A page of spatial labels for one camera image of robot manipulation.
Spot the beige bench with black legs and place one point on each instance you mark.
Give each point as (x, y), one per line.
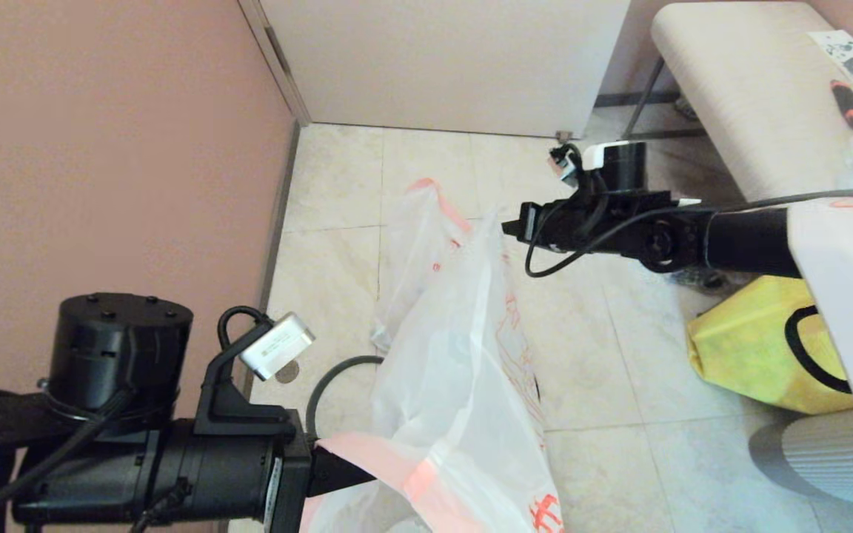
(752, 89)

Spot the yellow tote bag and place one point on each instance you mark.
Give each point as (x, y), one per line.
(737, 348)

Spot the round metal floor drain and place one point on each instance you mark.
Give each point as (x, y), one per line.
(289, 372)

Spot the white door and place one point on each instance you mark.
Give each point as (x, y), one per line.
(456, 66)

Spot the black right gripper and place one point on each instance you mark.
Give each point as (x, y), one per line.
(589, 226)

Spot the white door frame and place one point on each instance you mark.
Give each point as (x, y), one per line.
(278, 63)

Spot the grey ribbed round object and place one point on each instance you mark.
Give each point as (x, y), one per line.
(819, 459)

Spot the clear plastic bag dark contents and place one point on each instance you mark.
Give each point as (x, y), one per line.
(700, 280)

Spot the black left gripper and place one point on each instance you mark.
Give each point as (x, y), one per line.
(212, 474)

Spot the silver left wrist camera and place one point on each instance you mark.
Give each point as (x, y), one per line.
(278, 346)

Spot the black and orange tool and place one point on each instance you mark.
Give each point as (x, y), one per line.
(848, 107)

